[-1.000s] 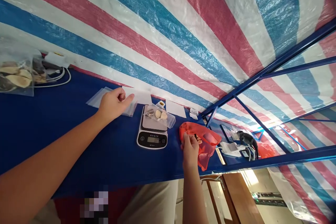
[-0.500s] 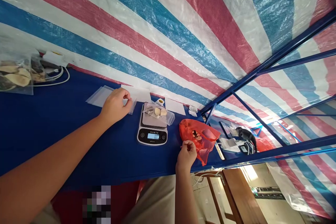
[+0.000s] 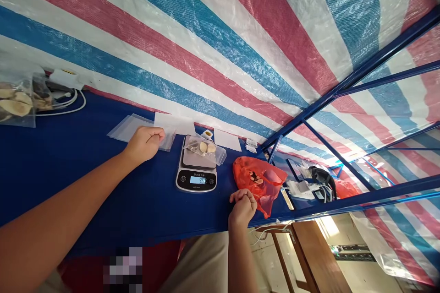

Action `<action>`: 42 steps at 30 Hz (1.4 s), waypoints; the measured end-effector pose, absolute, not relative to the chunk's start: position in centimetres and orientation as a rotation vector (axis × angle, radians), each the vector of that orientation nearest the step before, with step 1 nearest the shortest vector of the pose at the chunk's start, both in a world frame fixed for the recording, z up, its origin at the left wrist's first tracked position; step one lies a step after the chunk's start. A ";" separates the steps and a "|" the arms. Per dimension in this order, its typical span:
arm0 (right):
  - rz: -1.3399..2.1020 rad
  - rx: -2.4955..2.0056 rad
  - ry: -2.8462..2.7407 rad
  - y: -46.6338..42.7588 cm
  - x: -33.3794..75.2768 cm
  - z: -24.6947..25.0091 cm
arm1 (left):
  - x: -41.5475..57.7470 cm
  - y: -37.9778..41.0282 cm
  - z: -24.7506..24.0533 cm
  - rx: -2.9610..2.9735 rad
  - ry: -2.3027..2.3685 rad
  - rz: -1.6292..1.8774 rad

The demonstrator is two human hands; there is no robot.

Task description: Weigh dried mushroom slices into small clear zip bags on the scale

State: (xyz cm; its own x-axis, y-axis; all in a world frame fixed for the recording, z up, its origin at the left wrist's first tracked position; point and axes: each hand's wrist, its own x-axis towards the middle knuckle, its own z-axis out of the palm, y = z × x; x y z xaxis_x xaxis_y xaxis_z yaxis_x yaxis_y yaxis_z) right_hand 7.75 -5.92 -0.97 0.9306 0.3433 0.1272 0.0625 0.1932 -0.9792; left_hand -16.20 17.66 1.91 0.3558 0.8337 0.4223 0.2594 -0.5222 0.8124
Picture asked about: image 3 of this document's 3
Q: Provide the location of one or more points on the digital kitchen scale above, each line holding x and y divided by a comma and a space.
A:
196, 173

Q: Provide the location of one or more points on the person's right hand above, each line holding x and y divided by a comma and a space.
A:
243, 208

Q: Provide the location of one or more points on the person's legs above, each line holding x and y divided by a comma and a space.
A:
199, 265

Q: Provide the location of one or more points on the clear bag of herb slices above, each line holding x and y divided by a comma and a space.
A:
205, 148

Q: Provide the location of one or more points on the white charger box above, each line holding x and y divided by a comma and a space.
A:
65, 78

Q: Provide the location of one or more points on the wooden table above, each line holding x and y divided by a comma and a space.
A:
319, 258

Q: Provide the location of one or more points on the red plastic bag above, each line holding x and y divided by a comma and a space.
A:
247, 169

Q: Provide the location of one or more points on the small white sachet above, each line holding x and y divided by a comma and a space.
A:
251, 148
251, 141

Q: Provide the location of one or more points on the person's body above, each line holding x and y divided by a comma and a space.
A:
86, 265

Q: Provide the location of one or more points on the large white paper sheet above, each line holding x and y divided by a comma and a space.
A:
173, 122

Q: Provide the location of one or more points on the person's right fingers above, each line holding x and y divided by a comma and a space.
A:
242, 195

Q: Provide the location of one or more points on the large bag of pale dried slices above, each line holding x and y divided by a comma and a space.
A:
13, 104

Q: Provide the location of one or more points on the red white blue striped tarp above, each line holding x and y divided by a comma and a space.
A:
213, 39

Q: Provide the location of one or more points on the blue metal shelf frame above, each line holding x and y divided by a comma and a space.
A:
347, 87

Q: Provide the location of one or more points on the bag of dark dried slices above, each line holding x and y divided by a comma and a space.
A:
42, 95

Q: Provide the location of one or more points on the pile of clear zip bags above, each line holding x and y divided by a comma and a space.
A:
120, 130

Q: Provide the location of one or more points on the small white paper sheet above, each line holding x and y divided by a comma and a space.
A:
227, 140

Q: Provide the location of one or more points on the person's left hand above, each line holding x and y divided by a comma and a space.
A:
142, 145

